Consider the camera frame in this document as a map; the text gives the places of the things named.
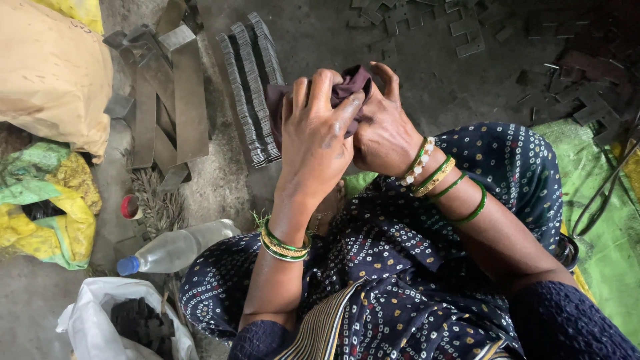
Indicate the white plastic bag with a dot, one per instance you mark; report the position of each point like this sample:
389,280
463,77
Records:
90,325

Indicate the dried grass broom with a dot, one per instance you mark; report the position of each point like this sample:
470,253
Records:
157,205

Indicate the black curved object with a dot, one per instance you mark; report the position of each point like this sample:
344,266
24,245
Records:
569,250

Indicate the person's right fingers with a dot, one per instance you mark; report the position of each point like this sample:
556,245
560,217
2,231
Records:
390,82

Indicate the scattered stamped metal brackets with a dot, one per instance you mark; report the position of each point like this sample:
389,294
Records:
467,30

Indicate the thick green bangle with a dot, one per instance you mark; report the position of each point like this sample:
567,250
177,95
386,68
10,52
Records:
477,210

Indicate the pile of bent metal channels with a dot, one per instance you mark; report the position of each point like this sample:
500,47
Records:
172,100

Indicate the person's right hand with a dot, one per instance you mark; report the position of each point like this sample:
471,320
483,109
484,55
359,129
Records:
387,140

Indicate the person's foot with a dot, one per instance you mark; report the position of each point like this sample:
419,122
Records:
331,207

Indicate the tan paper sack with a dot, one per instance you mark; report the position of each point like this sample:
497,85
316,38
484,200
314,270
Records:
50,80

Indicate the gold beaded bangle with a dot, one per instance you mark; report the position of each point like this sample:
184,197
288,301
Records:
282,249

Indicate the rows of thin metal plates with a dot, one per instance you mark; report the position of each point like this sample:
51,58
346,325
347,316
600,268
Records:
250,85

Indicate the heap of black flat pieces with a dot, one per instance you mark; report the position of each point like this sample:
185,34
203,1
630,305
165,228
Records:
142,322

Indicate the red and white small cup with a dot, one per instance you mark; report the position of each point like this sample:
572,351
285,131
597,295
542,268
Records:
129,207

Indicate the green woven mat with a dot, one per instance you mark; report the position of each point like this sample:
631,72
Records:
605,240

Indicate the person's left hand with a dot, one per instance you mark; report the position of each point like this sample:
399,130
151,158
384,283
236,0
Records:
312,150

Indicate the green and yellow woven bag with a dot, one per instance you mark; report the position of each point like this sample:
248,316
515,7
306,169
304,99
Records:
65,240

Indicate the yellow sack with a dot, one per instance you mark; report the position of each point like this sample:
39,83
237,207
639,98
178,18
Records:
80,10

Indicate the dark maroon cloth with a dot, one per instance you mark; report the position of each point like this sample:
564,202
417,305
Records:
352,80

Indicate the wide gold bangle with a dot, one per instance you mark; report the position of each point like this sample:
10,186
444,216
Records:
435,181

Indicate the heap of dark metal scrap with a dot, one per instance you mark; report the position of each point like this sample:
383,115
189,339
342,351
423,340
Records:
595,100

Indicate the thin green bangle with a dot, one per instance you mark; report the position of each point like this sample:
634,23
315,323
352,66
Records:
450,187

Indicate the dark blue dotted garment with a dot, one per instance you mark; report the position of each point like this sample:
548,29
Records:
400,280

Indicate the clear plastic bottle blue cap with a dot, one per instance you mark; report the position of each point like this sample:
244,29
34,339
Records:
175,247

